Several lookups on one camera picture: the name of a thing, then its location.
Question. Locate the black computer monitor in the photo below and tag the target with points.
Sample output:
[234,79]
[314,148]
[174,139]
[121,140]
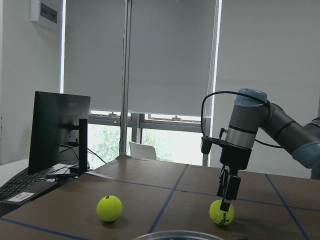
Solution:
[59,133]

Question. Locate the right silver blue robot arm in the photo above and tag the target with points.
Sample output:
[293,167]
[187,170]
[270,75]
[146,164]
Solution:
[252,111]

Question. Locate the black keyboard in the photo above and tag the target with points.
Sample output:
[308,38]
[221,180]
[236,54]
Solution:
[22,180]

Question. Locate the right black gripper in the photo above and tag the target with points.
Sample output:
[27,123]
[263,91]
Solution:
[229,184]

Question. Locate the white wall box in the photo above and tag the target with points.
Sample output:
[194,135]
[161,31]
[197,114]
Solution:
[45,14]

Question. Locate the clear tennis ball tube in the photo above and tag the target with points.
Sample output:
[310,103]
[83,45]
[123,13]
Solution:
[177,235]

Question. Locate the black power adapter box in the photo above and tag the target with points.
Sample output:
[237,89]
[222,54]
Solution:
[26,195]

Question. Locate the yellow tennis ball plain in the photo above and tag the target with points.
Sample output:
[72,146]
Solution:
[109,208]

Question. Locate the white chair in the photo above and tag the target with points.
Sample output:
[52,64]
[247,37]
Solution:
[142,151]

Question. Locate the yellow tennis ball with logo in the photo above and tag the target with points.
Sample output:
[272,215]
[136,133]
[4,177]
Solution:
[220,217]

